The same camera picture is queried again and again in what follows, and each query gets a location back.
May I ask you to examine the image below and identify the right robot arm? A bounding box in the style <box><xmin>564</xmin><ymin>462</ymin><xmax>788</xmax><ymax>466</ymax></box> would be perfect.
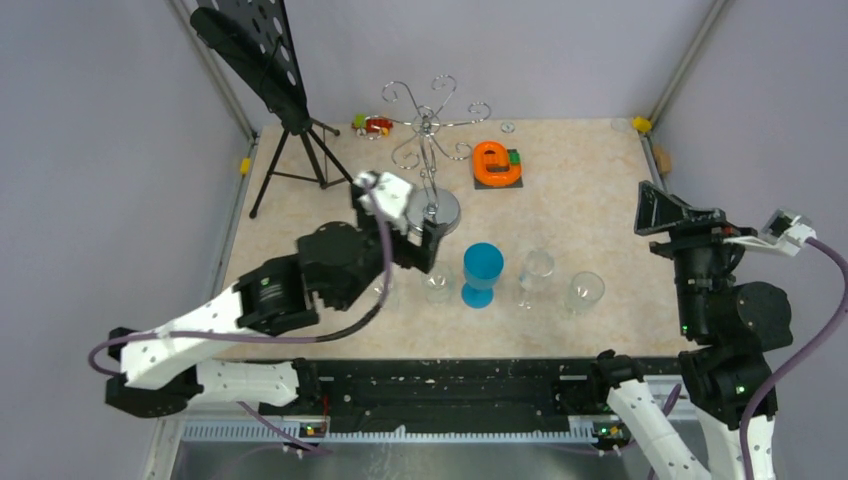
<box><xmin>586</xmin><ymin>181</ymin><xmax>793</xmax><ymax>479</ymax></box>

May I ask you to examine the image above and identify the blue wine glass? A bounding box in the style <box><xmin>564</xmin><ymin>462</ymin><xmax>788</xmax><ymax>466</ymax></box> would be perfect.
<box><xmin>461</xmin><ymin>242</ymin><xmax>505</xmax><ymax>309</ymax></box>

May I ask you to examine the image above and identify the orange toy block piece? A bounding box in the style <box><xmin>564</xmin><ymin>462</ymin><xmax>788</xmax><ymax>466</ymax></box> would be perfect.
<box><xmin>471</xmin><ymin>141</ymin><xmax>523</xmax><ymax>185</ymax></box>

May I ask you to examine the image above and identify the clear smooth wine glass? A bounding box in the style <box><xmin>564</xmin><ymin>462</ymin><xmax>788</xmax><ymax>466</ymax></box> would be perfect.
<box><xmin>518</xmin><ymin>248</ymin><xmax>556</xmax><ymax>310</ymax></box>

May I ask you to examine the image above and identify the black music stand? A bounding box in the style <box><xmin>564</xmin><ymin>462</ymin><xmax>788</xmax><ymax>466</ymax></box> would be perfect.
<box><xmin>189</xmin><ymin>1</ymin><xmax>353</xmax><ymax>219</ymax></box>

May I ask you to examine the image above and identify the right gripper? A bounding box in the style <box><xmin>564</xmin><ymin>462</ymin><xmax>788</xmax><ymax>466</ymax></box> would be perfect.
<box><xmin>634</xmin><ymin>178</ymin><xmax>755</xmax><ymax>336</ymax></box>

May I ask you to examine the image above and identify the yellow corner clip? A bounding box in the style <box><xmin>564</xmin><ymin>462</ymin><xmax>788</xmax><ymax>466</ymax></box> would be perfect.
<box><xmin>631</xmin><ymin>116</ymin><xmax>653</xmax><ymax>134</ymax></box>

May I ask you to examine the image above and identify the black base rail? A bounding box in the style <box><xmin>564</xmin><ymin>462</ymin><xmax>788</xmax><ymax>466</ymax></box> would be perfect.
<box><xmin>258</xmin><ymin>358</ymin><xmax>612</xmax><ymax>437</ymax></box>

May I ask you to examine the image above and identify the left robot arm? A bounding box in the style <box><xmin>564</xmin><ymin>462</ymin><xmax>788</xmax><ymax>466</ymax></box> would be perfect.
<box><xmin>105</xmin><ymin>188</ymin><xmax>447</xmax><ymax>418</ymax></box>

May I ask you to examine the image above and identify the red yellow toy car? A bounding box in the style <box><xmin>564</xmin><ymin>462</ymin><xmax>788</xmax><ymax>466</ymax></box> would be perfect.
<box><xmin>351</xmin><ymin>114</ymin><xmax>394</xmax><ymax>140</ymax></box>

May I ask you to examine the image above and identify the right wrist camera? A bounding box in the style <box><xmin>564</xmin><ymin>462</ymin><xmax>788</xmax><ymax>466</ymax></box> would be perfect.
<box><xmin>723</xmin><ymin>209</ymin><xmax>817</xmax><ymax>257</ymax></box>

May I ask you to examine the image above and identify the clear tall wine glass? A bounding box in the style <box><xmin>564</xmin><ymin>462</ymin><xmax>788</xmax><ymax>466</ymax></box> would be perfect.
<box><xmin>565</xmin><ymin>271</ymin><xmax>606</xmax><ymax>315</ymax></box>

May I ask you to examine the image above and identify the clear ribbed wine glass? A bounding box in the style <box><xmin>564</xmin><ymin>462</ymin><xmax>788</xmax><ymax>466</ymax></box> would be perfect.
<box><xmin>369</xmin><ymin>270</ymin><xmax>400</xmax><ymax>311</ymax></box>
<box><xmin>421</xmin><ymin>262</ymin><xmax>456</xmax><ymax>305</ymax></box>

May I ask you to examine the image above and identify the chrome wine glass rack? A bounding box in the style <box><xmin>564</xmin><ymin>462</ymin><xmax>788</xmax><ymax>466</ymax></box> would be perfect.
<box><xmin>381</xmin><ymin>74</ymin><xmax>491</xmax><ymax>236</ymax></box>

